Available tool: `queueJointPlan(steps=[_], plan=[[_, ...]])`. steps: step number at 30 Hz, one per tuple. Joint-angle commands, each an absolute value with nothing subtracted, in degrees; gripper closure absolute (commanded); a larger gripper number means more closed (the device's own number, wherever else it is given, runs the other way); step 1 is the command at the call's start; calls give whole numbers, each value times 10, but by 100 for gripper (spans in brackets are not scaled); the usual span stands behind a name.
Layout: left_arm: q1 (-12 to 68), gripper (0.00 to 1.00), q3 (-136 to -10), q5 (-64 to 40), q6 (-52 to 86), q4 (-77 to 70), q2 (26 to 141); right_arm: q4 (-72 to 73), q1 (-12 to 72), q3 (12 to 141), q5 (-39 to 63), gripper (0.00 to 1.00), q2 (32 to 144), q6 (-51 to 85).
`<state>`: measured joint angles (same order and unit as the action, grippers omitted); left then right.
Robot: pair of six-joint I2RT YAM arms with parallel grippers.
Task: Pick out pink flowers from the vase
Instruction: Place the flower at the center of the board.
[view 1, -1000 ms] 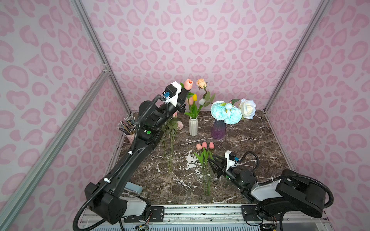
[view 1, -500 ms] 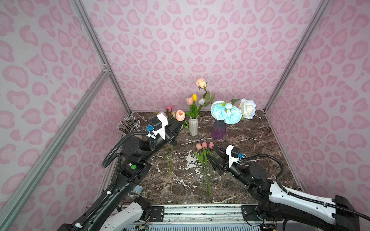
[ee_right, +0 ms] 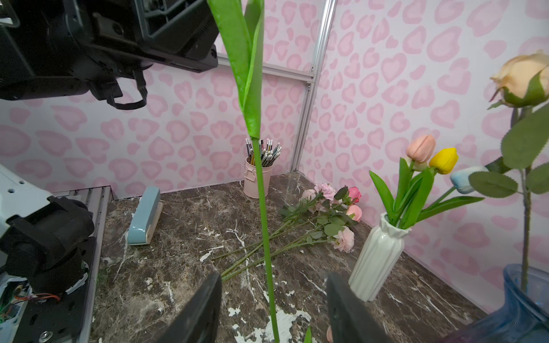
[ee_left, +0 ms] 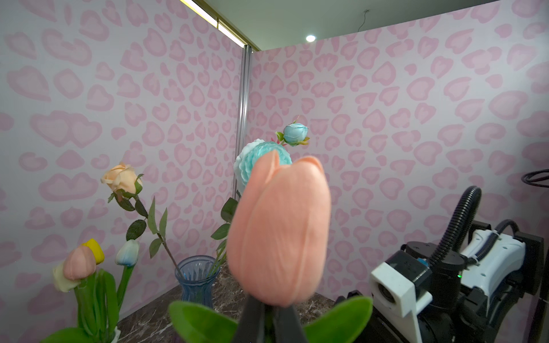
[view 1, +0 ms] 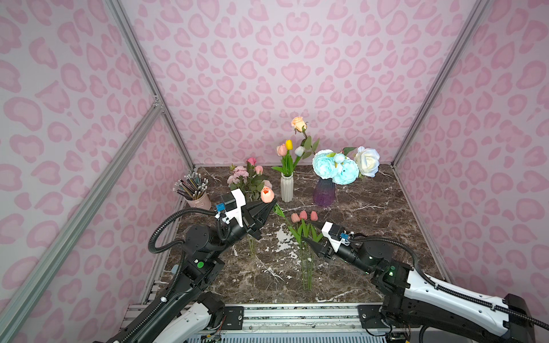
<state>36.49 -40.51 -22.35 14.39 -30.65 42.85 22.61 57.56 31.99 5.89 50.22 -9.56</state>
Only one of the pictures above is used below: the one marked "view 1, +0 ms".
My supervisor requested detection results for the peach rose stem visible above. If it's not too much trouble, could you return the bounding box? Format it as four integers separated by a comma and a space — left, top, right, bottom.
291, 117, 320, 156

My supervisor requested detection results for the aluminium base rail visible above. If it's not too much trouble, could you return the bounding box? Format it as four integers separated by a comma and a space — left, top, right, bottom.
122, 302, 430, 343

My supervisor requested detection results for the white ribbed vase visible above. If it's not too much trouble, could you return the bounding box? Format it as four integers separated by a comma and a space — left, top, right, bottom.
280, 174, 294, 202

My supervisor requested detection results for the white cream rose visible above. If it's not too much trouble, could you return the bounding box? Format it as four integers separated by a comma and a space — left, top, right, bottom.
355, 147, 380, 178

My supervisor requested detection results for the magenta rose stem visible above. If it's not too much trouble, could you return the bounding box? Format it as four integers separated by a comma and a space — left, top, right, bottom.
244, 157, 272, 202

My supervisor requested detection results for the small teal white flower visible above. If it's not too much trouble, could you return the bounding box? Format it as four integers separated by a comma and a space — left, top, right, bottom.
313, 149, 340, 180

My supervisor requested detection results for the pink tulip bunch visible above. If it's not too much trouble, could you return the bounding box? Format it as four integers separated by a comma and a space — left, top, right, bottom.
272, 139, 305, 177

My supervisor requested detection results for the pink pen cup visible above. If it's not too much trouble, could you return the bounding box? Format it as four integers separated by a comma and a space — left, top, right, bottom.
172, 171, 212, 210

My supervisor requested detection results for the large pink peony stem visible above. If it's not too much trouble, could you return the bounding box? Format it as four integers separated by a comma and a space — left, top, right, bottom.
248, 236, 257, 258

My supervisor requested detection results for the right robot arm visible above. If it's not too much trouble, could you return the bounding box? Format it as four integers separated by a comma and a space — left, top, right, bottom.
305, 237, 536, 342

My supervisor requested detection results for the purple glass vase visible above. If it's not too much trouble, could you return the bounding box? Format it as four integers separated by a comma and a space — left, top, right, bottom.
313, 178, 336, 207

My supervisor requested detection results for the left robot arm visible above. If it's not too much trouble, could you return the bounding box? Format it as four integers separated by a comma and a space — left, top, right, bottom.
109, 200, 277, 342

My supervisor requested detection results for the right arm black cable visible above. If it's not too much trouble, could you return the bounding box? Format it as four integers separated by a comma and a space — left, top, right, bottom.
349, 234, 549, 331

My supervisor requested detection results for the pink carnation flower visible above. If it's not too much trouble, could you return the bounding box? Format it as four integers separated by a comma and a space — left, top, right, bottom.
227, 165, 249, 190

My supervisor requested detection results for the teal carnation flower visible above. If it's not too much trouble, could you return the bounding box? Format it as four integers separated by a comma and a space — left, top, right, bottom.
333, 158, 360, 185

